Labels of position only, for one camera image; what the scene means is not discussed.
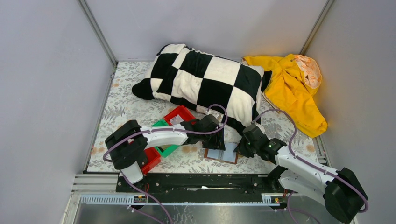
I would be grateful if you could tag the white id card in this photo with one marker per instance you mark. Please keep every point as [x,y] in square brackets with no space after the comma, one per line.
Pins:
[176,120]

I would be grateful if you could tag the floral table mat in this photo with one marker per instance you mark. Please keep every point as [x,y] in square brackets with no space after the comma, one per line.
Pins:
[122,105]

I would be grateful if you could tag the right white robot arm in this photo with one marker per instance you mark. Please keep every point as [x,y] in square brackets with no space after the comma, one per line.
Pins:
[338,190]

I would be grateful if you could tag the black white checkered pillow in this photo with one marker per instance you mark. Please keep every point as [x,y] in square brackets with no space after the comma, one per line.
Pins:
[202,82]

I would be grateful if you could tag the green plastic bin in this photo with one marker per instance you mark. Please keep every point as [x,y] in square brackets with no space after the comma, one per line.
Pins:
[164,150]

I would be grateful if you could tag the red bin with black wallet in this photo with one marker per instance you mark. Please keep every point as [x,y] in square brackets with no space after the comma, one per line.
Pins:
[153,159]

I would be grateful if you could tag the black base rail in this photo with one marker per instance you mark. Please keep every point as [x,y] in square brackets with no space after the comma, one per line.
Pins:
[205,188]

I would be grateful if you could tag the brown leather card holder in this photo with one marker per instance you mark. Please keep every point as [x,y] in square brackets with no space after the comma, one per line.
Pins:
[227,156]

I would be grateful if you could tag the yellow cloth garment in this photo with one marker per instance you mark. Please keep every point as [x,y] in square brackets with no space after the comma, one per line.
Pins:
[289,84]

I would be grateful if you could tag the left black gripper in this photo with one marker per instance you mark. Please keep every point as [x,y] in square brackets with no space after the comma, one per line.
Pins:
[215,141]

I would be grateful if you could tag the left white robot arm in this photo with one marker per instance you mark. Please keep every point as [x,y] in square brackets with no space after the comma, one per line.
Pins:
[126,146]

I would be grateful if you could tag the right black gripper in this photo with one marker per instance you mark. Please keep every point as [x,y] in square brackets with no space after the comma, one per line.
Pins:
[244,148]

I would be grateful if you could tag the red bin with card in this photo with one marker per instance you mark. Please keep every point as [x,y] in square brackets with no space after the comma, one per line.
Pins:
[182,111]

